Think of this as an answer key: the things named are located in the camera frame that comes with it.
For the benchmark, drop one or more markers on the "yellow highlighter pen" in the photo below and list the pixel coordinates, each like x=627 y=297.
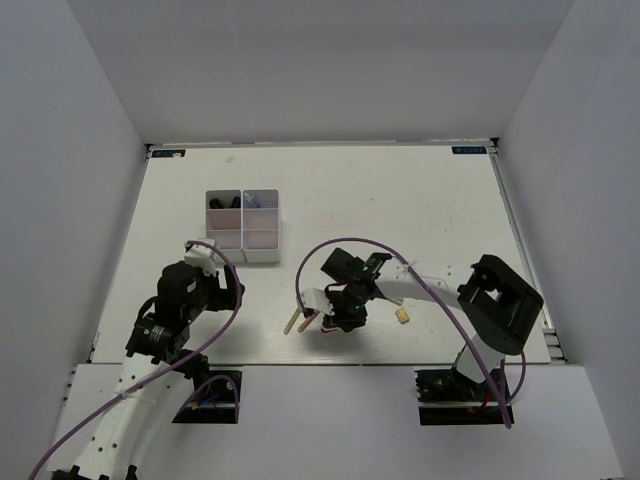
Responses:
x=292 y=321

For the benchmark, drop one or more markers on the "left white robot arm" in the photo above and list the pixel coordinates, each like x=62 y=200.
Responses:
x=158 y=372

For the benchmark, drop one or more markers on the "left white compartment organizer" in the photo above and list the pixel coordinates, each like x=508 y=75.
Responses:
x=225 y=226

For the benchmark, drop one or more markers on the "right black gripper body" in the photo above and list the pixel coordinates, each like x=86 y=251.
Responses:
x=349 y=308

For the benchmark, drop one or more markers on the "blue table label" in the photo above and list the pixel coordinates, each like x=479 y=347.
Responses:
x=168 y=153
x=468 y=150

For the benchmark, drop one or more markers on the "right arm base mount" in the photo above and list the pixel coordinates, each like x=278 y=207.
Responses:
x=445 y=398

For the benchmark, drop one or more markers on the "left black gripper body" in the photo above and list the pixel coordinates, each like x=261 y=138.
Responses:
x=209 y=292

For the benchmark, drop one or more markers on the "right blue table label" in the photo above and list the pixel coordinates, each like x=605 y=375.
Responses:
x=468 y=150

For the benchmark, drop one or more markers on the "left blue table label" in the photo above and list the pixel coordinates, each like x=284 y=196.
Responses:
x=168 y=153

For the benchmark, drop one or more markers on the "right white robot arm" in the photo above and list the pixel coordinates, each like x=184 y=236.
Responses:
x=499 y=304

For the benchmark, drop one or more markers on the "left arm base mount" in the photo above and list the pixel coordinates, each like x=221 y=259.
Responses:
x=218 y=403

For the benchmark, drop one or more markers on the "white compartment organizer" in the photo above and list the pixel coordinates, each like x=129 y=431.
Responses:
x=261 y=229
x=225 y=226

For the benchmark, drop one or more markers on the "clear blue spray bottle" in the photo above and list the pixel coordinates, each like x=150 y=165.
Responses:
x=252 y=199

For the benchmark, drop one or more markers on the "small yellow eraser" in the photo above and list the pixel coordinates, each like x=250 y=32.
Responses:
x=402 y=316

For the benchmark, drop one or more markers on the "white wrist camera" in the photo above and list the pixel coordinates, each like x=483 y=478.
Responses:
x=315 y=300
x=200 y=254

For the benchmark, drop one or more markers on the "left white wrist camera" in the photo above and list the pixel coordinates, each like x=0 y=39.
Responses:
x=200 y=254

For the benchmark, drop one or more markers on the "orange highlighter pen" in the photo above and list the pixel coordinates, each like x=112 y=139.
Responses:
x=306 y=322

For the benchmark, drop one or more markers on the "right white compartment organizer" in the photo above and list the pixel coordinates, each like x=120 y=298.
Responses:
x=261 y=229

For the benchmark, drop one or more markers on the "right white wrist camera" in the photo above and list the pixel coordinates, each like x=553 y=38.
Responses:
x=315 y=300

